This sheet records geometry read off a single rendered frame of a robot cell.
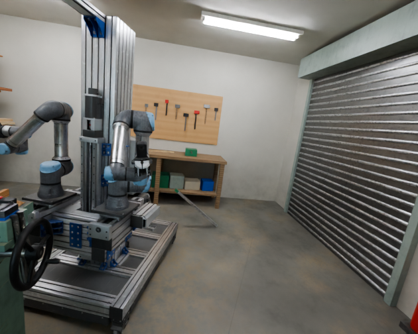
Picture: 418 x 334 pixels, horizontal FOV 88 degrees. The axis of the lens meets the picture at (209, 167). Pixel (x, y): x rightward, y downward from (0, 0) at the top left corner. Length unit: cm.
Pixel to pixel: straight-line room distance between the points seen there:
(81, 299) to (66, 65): 370
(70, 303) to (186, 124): 313
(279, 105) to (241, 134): 92
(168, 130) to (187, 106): 56
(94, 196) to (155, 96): 275
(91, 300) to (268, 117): 384
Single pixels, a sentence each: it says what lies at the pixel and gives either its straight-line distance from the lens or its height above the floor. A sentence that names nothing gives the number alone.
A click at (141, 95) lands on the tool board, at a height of 178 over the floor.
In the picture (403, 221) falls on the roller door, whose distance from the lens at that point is 270.
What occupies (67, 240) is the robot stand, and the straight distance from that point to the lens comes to 184.
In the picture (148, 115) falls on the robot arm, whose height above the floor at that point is 144.
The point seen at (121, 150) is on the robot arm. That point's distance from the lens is 130.
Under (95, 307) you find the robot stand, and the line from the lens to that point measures 181.
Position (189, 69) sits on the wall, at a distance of 422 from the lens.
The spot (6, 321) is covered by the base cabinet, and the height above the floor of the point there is 38.
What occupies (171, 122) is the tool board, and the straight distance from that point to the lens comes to 411.
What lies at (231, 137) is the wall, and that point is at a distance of 424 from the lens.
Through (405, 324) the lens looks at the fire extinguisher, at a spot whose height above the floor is 5.
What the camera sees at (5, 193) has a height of 92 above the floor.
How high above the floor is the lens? 144
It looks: 11 degrees down
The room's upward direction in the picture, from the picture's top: 7 degrees clockwise
